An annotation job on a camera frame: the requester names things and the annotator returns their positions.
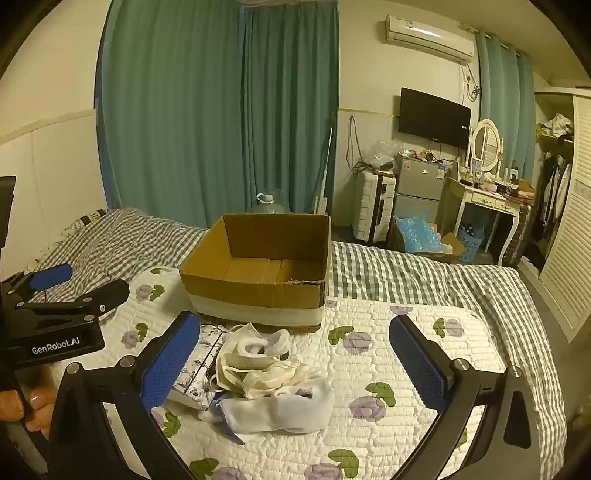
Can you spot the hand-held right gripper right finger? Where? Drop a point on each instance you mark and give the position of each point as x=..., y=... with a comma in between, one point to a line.
x=415, y=364

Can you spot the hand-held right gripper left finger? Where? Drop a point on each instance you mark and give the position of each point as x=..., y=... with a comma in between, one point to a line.
x=171, y=364

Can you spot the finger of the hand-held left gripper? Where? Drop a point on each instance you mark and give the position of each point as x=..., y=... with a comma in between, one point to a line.
x=111, y=293
x=53, y=276

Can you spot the floral printed tissue packet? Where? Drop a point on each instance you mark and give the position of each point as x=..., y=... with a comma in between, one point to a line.
x=203, y=355

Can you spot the beige face mask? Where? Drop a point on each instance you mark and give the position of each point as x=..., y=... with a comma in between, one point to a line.
x=235, y=350
x=272, y=378

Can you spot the brown cardboard box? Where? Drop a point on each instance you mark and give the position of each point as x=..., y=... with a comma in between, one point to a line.
x=254, y=295

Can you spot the large white sock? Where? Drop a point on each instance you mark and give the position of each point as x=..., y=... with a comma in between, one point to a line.
x=295, y=410

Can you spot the person's left hand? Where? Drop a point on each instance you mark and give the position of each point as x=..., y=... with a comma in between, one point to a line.
x=41, y=401

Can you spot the floral quilted mat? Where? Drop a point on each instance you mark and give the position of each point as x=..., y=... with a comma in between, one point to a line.
x=383, y=369

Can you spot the patterned pillow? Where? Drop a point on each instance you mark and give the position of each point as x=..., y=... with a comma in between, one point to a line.
x=87, y=221

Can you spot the checked blanket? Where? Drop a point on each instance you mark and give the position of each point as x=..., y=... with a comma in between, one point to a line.
x=392, y=272

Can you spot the box of blue plastic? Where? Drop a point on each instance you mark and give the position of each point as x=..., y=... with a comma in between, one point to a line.
x=415, y=235

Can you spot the blue plastic basket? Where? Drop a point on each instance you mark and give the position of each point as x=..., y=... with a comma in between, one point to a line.
x=471, y=247

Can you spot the white suitcase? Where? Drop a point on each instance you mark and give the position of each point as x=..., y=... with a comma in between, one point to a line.
x=367, y=207

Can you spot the dark checked suitcase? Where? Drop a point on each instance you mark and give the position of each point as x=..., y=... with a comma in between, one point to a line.
x=517, y=235

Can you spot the white dressing table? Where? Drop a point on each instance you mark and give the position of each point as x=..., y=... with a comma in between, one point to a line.
x=485, y=198

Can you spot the clear water jug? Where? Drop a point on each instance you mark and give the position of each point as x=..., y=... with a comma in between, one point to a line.
x=270, y=203

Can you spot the grey mini fridge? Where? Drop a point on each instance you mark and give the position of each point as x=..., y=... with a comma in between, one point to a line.
x=420, y=180

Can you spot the wide green curtain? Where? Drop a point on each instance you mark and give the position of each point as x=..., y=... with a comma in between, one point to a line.
x=171, y=115

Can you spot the white louvered wardrobe door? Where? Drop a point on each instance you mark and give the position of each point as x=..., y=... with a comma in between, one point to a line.
x=572, y=230

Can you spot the white pole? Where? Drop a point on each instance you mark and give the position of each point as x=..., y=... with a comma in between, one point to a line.
x=327, y=170

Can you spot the clear plastic bag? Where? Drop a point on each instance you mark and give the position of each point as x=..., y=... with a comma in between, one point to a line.
x=381, y=152

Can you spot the hanging clothes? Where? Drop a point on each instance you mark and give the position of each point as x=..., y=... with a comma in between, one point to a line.
x=549, y=194

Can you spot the oval white vanity mirror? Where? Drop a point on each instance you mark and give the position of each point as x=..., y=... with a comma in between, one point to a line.
x=485, y=143

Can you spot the narrow green curtain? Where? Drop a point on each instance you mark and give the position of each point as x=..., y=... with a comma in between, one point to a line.
x=291, y=115

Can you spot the green window curtain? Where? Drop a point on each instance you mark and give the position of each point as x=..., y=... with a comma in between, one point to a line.
x=508, y=115

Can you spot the white cloth on wardrobe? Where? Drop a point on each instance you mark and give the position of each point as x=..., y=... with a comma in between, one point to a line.
x=556, y=123

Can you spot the white air conditioner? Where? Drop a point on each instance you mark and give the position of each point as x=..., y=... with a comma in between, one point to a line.
x=429, y=39

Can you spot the black wall television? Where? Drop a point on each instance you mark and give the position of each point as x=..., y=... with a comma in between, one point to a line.
x=434, y=117

